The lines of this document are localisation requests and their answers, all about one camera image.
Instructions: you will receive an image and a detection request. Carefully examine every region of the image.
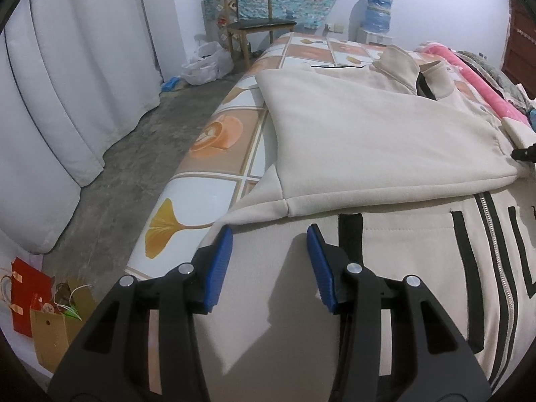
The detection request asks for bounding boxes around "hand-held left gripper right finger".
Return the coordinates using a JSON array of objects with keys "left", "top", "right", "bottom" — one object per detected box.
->
[{"left": 307, "top": 225, "right": 492, "bottom": 402}]

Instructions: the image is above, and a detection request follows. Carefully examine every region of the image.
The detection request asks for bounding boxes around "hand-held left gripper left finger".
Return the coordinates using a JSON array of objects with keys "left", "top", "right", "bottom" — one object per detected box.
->
[{"left": 47, "top": 225, "right": 233, "bottom": 402}]

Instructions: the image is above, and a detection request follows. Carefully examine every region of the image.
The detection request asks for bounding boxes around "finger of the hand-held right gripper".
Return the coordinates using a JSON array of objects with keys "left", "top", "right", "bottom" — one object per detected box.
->
[{"left": 512, "top": 144, "right": 536, "bottom": 162}]

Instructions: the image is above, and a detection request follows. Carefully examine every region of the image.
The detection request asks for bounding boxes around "cream zip jacket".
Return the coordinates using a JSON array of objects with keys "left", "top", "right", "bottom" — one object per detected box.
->
[{"left": 197, "top": 44, "right": 536, "bottom": 394}]

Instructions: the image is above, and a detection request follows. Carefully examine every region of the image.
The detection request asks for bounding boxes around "grey blanket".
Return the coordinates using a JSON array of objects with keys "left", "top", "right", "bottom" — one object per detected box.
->
[{"left": 456, "top": 50, "right": 536, "bottom": 110}]

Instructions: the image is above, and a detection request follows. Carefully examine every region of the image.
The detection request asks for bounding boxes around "pink floral blanket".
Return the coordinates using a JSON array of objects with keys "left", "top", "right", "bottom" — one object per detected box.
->
[{"left": 419, "top": 41, "right": 532, "bottom": 124}]

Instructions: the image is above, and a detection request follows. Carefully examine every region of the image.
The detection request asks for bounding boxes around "brown wooden door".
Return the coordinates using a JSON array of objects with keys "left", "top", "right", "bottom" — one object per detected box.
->
[{"left": 500, "top": 0, "right": 536, "bottom": 88}]

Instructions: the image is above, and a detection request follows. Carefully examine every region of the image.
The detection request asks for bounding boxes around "bed with leaf print sheet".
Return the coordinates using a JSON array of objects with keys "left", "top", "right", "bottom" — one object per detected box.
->
[{"left": 126, "top": 31, "right": 509, "bottom": 281}]

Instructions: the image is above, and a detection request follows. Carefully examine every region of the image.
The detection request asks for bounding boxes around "brown paper bag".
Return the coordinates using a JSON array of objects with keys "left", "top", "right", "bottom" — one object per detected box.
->
[{"left": 29, "top": 278, "right": 99, "bottom": 373}]

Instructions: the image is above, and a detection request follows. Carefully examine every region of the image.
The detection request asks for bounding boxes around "red gift bag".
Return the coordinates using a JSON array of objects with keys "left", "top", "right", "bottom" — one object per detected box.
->
[{"left": 0, "top": 257, "right": 53, "bottom": 338}]

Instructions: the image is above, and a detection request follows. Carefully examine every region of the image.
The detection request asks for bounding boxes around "white plastic bag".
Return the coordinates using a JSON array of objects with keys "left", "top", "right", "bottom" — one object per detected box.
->
[{"left": 181, "top": 41, "right": 234, "bottom": 85}]

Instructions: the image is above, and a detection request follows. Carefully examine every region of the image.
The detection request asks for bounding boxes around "blue water jug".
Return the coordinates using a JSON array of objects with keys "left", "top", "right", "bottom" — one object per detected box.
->
[{"left": 362, "top": 0, "right": 394, "bottom": 34}]

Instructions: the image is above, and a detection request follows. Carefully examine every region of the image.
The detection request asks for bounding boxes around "white water dispenser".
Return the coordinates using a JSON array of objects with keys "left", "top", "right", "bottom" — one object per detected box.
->
[{"left": 348, "top": 0, "right": 392, "bottom": 47}]

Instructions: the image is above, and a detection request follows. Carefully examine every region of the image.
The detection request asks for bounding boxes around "white curtain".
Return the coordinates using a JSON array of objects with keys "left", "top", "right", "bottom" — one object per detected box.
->
[{"left": 0, "top": 0, "right": 164, "bottom": 256}]

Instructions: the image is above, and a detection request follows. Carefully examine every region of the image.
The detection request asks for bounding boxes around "wooden chair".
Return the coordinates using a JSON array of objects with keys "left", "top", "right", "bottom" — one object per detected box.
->
[{"left": 213, "top": 0, "right": 298, "bottom": 68}]

